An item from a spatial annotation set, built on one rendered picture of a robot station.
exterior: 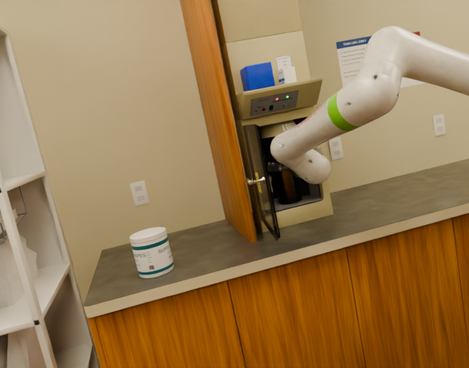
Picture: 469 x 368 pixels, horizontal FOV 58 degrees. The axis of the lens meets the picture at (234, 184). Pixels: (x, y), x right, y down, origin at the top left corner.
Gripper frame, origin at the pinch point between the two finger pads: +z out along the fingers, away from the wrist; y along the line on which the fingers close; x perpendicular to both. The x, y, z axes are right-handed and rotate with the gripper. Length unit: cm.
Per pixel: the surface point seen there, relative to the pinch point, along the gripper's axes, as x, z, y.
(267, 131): -14.9, -3.5, 5.2
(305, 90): -27.9, -17.8, -8.5
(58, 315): 51, 33, 113
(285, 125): -15.6, -6.4, -1.7
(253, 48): -47.8, -9.1, 6.2
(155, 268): 22, -29, 62
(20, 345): 43, -12, 116
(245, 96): -29.7, -19.7, 15.8
